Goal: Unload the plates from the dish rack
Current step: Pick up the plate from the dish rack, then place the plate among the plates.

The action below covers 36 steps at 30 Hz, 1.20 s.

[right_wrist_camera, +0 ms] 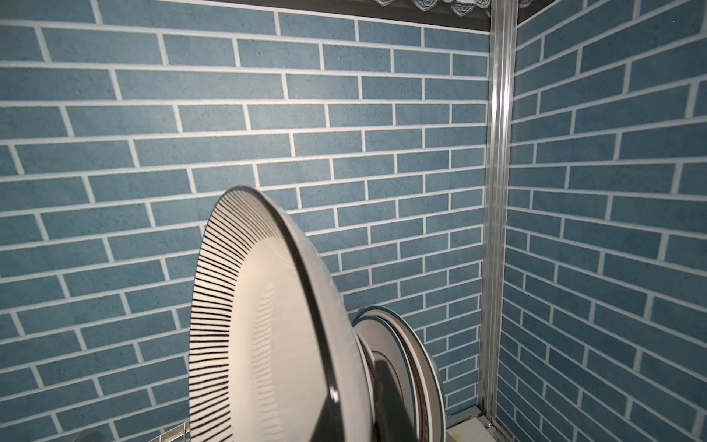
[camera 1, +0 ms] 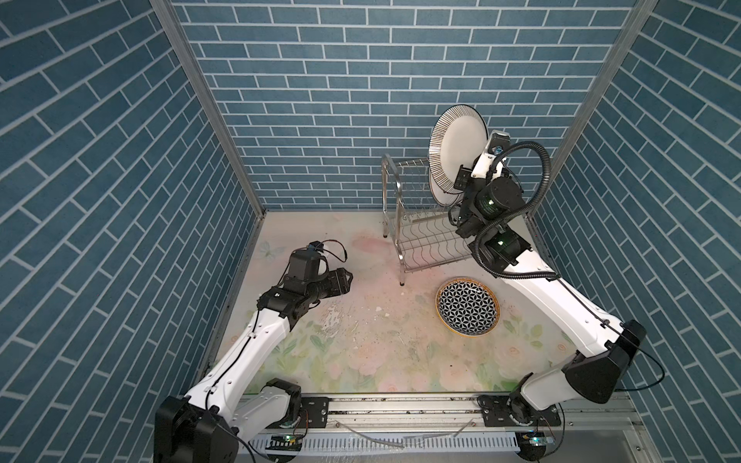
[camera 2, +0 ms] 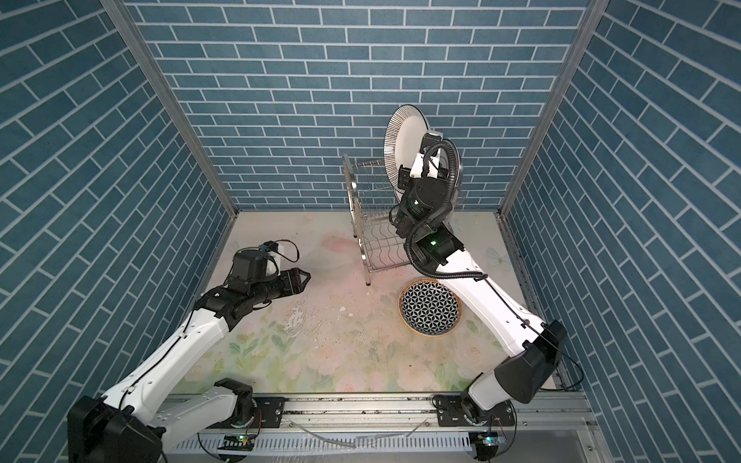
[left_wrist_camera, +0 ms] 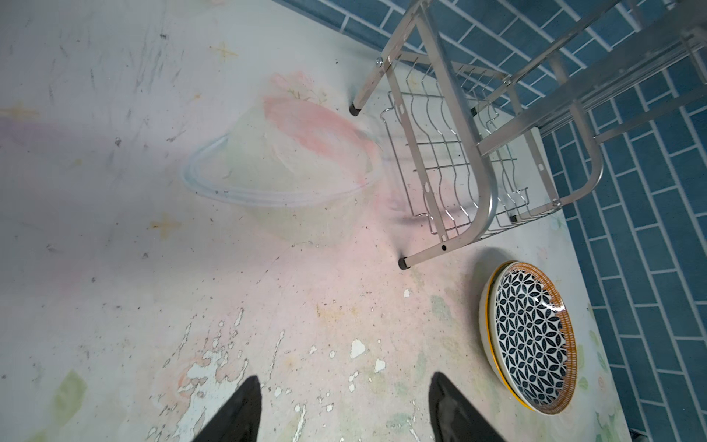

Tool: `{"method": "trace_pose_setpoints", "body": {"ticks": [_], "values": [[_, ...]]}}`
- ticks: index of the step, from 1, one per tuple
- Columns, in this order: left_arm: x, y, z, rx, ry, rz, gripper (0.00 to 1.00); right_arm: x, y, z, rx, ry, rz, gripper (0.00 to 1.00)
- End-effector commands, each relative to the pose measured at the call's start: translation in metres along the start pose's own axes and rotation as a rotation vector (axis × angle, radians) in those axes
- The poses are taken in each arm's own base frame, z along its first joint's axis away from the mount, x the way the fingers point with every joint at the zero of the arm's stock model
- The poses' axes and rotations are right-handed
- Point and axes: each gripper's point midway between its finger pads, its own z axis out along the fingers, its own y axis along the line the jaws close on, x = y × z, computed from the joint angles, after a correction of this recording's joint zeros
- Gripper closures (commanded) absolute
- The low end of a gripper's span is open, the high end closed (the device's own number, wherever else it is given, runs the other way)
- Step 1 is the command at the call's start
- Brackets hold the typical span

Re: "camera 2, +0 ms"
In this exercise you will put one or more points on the left green circuit board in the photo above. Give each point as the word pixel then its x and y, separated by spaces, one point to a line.
pixel 237 442

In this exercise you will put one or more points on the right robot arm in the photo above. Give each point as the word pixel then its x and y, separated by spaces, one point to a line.
pixel 534 347

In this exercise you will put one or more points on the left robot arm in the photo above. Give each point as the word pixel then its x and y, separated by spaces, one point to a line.
pixel 127 423

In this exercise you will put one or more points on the white plate black striped rim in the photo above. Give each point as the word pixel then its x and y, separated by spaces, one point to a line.
pixel 402 140

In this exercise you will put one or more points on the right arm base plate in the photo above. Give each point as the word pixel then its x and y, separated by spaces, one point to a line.
pixel 456 411

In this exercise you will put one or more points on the right green circuit board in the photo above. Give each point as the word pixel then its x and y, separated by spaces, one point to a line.
pixel 486 445

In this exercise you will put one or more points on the right corner aluminium post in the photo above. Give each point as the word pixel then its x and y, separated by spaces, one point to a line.
pixel 573 58

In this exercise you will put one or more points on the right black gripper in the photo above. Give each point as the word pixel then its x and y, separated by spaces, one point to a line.
pixel 407 183

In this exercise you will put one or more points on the corner aluminium post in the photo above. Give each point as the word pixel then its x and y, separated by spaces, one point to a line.
pixel 573 58
pixel 133 38

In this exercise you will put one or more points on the orange rimmed floral pattern plate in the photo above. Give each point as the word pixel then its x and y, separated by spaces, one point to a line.
pixel 429 308

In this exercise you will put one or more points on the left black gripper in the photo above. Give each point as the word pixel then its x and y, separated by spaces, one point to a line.
pixel 289 279

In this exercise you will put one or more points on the white slotted cable duct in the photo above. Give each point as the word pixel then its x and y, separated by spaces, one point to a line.
pixel 302 443

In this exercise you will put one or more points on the silver metal dish rack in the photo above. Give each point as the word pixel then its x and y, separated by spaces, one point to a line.
pixel 387 241

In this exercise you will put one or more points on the green circuit board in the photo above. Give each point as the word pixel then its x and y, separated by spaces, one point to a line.
pixel 486 445
pixel 237 442

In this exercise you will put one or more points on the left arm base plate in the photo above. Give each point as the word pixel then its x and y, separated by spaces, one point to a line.
pixel 268 412

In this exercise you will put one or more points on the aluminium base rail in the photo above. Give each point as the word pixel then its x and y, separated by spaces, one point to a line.
pixel 555 427

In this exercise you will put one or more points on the left corner aluminium post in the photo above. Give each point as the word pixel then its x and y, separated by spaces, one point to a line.
pixel 133 38

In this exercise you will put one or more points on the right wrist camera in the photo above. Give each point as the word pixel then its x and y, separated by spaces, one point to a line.
pixel 421 168

